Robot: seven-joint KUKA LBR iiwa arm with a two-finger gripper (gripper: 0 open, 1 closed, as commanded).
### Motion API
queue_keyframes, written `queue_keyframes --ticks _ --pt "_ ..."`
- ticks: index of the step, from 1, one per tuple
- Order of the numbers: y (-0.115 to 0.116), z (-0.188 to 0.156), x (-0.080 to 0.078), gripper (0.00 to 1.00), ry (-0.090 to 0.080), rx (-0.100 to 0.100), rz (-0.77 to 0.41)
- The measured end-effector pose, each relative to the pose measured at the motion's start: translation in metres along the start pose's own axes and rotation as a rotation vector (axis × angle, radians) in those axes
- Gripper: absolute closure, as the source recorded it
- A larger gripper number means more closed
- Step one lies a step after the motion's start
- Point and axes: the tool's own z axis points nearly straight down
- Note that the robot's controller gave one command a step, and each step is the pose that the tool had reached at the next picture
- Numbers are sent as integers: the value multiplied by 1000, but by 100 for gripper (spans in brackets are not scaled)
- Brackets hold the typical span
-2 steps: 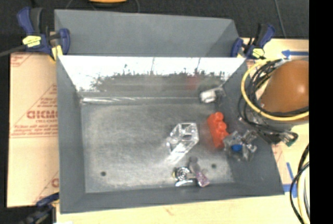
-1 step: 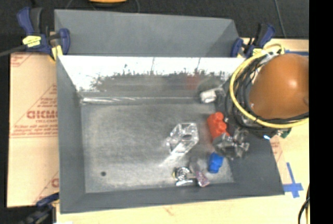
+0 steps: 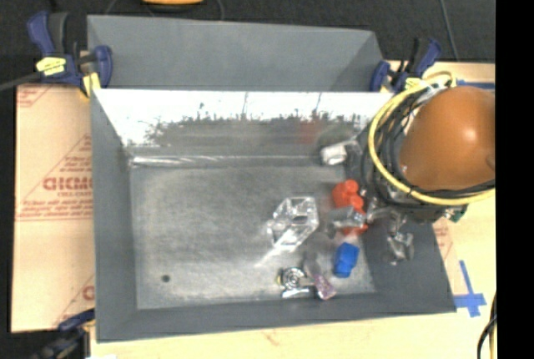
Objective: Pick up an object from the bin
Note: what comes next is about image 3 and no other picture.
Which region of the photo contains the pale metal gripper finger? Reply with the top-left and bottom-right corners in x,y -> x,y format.
329,206 -> 370,230
385,230 -> 416,267

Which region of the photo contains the red plastic toy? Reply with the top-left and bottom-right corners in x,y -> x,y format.
331,179 -> 370,237

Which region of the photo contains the blue plastic block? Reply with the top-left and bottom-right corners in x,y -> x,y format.
332,242 -> 361,279

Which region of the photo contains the clear glass container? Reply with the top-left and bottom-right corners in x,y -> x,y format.
266,195 -> 320,253

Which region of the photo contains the white and clear plastic piece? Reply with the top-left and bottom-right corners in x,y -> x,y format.
320,139 -> 362,166

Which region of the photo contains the small purple packet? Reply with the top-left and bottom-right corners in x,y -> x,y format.
312,271 -> 338,301

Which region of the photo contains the shiny silver metal tool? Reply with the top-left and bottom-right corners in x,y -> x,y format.
278,266 -> 315,301

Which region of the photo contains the grey metal bin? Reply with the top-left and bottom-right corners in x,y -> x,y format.
86,14 -> 456,342

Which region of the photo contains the brown cardboard board, red print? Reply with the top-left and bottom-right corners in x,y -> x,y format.
10,82 -> 471,334

